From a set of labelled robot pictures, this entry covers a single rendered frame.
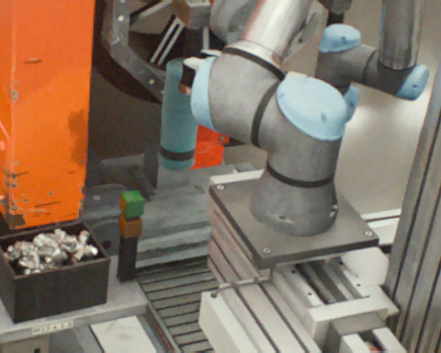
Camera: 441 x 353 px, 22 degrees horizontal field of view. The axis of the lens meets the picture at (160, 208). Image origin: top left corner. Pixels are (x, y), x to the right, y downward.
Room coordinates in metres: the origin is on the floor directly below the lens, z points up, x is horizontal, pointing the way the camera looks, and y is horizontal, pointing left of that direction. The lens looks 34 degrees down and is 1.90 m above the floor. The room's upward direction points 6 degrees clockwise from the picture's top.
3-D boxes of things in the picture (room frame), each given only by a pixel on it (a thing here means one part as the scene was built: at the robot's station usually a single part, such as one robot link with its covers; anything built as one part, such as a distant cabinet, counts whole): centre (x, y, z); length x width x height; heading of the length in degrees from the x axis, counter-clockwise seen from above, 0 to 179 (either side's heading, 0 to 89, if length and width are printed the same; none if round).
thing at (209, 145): (2.47, -0.07, 0.48); 0.16 x 0.12 x 0.17; 26
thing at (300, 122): (1.63, -0.22, 0.98); 0.13 x 0.12 x 0.14; 61
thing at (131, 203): (1.85, 0.06, 0.64); 0.04 x 0.04 x 0.04; 26
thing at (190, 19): (2.17, -0.02, 0.93); 0.09 x 0.05 x 0.05; 26
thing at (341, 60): (2.04, -0.33, 0.91); 0.11 x 0.08 x 0.11; 61
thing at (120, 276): (1.85, 0.06, 0.55); 0.03 x 0.03 x 0.21; 26
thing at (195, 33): (2.15, -0.03, 0.83); 0.04 x 0.04 x 0.16
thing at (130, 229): (1.85, 0.06, 0.59); 0.04 x 0.04 x 0.04; 26
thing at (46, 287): (1.78, 0.21, 0.51); 0.20 x 0.14 x 0.13; 118
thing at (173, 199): (2.59, -0.01, 0.32); 0.40 x 0.30 x 0.28; 116
